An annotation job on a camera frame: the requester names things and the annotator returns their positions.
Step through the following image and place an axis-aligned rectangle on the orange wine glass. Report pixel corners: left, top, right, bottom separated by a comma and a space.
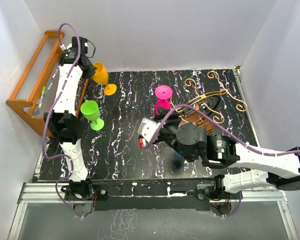
92, 62, 117, 96

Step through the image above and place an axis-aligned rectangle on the green wine glass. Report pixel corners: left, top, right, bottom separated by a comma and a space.
80, 100, 105, 131

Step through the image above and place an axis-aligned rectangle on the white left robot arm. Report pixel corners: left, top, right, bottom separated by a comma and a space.
43, 36, 96, 200

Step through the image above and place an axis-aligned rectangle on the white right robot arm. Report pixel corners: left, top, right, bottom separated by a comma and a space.
137, 107, 300, 200

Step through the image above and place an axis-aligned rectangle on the blue wine glass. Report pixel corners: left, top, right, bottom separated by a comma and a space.
173, 149, 183, 159

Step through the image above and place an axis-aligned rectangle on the pink wine glass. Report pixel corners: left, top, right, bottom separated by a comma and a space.
154, 85, 173, 115

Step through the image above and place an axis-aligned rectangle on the pink capped marker pen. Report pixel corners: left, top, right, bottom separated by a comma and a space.
45, 69, 58, 91

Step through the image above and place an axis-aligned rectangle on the green capped marker pen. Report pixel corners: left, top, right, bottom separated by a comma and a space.
38, 86, 46, 109

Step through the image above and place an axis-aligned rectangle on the wooden tiered shelf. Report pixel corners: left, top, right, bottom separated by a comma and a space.
6, 30, 93, 138

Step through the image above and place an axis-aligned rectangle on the gold wire wine glass rack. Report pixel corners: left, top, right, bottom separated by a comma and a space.
176, 70, 248, 133

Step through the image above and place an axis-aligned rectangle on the aluminium frame rail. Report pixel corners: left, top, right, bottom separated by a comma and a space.
10, 68, 297, 240

